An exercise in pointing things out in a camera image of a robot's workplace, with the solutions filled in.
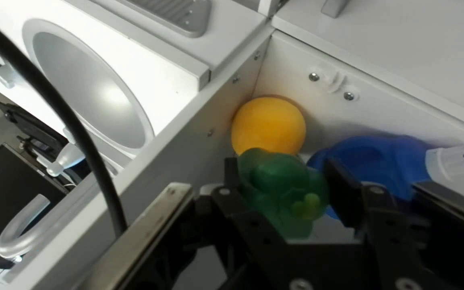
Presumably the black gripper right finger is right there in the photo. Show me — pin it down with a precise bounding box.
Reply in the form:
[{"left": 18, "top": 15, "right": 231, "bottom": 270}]
[{"left": 322, "top": 157, "right": 374, "bottom": 227}]

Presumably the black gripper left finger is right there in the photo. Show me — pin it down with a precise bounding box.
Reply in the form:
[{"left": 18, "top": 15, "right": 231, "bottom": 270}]
[{"left": 223, "top": 154, "right": 245, "bottom": 191}]

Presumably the green toy pepper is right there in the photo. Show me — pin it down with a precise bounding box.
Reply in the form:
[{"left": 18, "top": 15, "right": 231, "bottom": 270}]
[{"left": 237, "top": 146, "right": 331, "bottom": 239}]

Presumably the blue detergent bottle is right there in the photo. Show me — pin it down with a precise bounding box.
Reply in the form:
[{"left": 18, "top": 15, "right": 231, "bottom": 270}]
[{"left": 306, "top": 133, "right": 464, "bottom": 222}]

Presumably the yellow toy ball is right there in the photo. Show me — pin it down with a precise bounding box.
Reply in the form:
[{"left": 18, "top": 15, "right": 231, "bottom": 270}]
[{"left": 229, "top": 94, "right": 308, "bottom": 157}]

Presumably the white toy kitchen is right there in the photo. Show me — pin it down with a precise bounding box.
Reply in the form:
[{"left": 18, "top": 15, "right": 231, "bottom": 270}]
[{"left": 0, "top": 0, "right": 464, "bottom": 290}]

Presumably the grey sink basin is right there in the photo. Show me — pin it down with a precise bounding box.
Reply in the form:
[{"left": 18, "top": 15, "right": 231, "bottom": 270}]
[{"left": 21, "top": 17, "right": 157, "bottom": 151}]

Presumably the grey toy faucet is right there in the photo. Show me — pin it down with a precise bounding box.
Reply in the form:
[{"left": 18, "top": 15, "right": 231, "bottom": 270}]
[{"left": 0, "top": 191, "right": 53, "bottom": 259}]

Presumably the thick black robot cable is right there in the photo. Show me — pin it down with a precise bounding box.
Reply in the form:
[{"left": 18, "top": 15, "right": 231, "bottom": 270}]
[{"left": 0, "top": 6, "right": 129, "bottom": 238}]

